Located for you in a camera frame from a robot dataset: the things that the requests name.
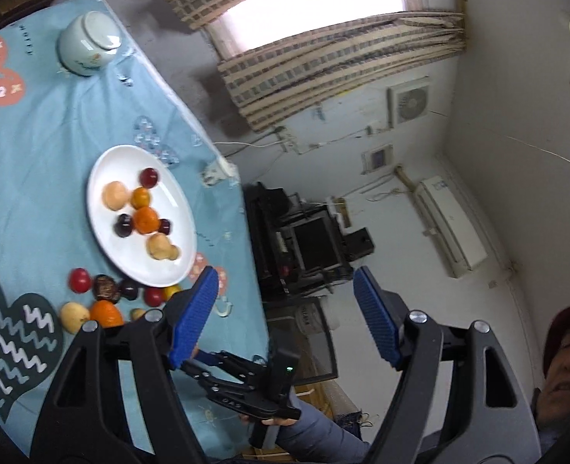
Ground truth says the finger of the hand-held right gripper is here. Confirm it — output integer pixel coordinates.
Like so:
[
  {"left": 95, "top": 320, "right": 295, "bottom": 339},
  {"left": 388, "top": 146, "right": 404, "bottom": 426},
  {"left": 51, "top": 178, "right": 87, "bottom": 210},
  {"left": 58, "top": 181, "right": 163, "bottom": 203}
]
[
  {"left": 192, "top": 349, "right": 269, "bottom": 384},
  {"left": 180, "top": 363, "right": 248, "bottom": 396}
]

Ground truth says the white air conditioner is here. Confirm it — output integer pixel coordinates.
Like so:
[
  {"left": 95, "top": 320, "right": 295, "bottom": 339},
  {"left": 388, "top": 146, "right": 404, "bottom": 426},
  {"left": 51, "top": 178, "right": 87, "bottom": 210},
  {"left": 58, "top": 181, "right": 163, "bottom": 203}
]
[{"left": 412, "top": 175, "right": 489, "bottom": 280}]

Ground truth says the black speaker box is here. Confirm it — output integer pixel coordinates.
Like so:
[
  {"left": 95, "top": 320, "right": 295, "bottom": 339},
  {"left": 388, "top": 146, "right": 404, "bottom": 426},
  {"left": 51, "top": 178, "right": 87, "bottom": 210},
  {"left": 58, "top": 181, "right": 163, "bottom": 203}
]
[{"left": 343, "top": 226, "right": 376, "bottom": 259}]

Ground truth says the spotted yellow pear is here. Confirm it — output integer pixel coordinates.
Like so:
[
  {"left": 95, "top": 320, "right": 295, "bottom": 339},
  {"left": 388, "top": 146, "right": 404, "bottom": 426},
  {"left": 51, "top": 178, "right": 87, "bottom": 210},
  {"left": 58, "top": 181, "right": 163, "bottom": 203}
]
[{"left": 60, "top": 302, "right": 91, "bottom": 334}]

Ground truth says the black media stand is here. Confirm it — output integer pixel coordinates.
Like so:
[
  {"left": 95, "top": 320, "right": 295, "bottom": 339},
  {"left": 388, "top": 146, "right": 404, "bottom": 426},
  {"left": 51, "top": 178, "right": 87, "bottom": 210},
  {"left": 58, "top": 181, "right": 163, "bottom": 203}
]
[{"left": 243, "top": 180, "right": 377, "bottom": 303}]

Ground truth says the small dark brown patterned fruit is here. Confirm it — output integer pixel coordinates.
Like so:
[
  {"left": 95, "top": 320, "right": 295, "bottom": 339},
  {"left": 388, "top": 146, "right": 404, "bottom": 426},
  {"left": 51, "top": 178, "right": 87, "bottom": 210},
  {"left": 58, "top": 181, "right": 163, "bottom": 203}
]
[{"left": 93, "top": 275, "right": 121, "bottom": 304}]

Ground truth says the white wall vent fan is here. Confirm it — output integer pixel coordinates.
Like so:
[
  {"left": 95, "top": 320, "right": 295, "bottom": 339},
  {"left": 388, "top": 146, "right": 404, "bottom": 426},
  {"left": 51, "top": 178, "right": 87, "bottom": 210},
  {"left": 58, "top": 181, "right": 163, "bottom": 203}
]
[{"left": 386, "top": 76, "right": 433, "bottom": 129}]

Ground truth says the cardboard box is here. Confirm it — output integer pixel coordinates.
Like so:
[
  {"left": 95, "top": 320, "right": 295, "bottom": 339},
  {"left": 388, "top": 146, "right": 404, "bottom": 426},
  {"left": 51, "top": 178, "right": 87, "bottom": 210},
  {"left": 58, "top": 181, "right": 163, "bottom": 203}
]
[{"left": 292, "top": 378, "right": 363, "bottom": 426}]

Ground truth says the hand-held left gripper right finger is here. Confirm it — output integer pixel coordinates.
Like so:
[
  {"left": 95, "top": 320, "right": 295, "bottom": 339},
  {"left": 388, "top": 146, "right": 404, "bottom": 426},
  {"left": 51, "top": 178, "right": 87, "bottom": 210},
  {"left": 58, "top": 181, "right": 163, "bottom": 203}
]
[{"left": 353, "top": 266, "right": 541, "bottom": 464}]

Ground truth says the blue printed tablecloth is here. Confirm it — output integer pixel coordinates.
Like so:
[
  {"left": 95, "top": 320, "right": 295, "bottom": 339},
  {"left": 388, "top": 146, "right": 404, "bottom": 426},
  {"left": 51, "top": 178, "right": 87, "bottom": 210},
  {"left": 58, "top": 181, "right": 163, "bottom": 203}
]
[{"left": 0, "top": 0, "right": 272, "bottom": 462}]

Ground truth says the white wall power strip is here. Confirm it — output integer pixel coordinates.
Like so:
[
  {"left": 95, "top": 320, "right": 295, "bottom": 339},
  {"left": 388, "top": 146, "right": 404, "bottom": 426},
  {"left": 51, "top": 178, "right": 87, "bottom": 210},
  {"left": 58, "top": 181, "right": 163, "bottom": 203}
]
[{"left": 277, "top": 126, "right": 305, "bottom": 154}]

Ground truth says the black monitor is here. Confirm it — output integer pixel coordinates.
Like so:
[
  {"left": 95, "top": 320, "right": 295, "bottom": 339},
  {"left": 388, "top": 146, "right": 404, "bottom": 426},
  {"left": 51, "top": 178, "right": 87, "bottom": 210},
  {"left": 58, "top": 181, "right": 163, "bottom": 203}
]
[{"left": 289, "top": 217, "right": 344, "bottom": 272}]

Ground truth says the person's face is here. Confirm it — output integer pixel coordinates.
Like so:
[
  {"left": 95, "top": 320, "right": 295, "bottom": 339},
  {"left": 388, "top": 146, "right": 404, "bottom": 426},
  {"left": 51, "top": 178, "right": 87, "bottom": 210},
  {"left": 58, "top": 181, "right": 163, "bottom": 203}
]
[{"left": 533, "top": 321, "right": 570, "bottom": 445}]

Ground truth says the bright window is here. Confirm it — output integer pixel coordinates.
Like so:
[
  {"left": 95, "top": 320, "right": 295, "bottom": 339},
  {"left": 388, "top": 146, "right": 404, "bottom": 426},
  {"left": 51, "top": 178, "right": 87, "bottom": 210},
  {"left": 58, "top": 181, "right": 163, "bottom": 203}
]
[{"left": 208, "top": 0, "right": 459, "bottom": 59}]

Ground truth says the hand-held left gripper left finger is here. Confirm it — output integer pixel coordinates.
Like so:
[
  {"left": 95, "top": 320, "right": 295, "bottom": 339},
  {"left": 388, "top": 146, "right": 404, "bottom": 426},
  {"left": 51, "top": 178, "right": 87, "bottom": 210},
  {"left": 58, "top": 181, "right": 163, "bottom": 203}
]
[{"left": 29, "top": 266, "right": 219, "bottom": 464}]

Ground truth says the wall switch box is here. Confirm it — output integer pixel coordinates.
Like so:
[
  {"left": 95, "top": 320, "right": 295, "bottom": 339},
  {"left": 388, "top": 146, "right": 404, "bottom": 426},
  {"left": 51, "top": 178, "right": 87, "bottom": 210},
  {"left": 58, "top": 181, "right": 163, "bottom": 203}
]
[{"left": 361, "top": 142, "right": 395, "bottom": 175}]

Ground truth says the white plate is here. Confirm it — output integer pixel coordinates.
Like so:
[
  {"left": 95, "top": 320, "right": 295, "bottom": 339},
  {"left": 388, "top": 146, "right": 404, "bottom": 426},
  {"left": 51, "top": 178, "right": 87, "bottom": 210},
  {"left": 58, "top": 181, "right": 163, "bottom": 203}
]
[{"left": 87, "top": 144, "right": 198, "bottom": 288}]

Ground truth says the white ceramic lidded jar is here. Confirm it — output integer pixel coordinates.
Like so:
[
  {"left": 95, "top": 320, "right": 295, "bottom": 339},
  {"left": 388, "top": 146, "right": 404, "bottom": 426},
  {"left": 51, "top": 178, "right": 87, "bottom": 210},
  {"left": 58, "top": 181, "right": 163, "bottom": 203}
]
[{"left": 56, "top": 10, "right": 123, "bottom": 77}]

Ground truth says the person's right forearm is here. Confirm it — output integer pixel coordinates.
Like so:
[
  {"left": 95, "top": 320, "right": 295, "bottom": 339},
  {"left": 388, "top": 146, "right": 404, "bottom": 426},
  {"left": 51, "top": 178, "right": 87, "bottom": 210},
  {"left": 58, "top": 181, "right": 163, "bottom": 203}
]
[{"left": 274, "top": 399, "right": 370, "bottom": 464}]

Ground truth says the tan apricot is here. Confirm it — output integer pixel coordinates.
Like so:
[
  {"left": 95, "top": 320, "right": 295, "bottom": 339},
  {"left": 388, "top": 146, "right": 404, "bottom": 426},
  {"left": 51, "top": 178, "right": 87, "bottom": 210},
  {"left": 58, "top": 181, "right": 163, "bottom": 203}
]
[
  {"left": 102, "top": 181, "right": 128, "bottom": 212},
  {"left": 146, "top": 232, "right": 170, "bottom": 259}
]

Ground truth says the orange mandarin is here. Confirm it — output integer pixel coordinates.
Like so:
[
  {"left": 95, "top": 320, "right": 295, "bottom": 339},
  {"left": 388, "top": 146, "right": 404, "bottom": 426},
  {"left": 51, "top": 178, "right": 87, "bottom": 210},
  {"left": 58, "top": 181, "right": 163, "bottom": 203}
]
[
  {"left": 89, "top": 300, "right": 125, "bottom": 328},
  {"left": 133, "top": 207, "right": 160, "bottom": 235}
]

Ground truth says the white power cable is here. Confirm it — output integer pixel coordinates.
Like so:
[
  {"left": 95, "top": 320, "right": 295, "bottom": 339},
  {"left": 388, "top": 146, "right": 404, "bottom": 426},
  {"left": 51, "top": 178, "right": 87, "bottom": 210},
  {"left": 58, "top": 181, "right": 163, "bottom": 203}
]
[{"left": 212, "top": 128, "right": 288, "bottom": 155}]

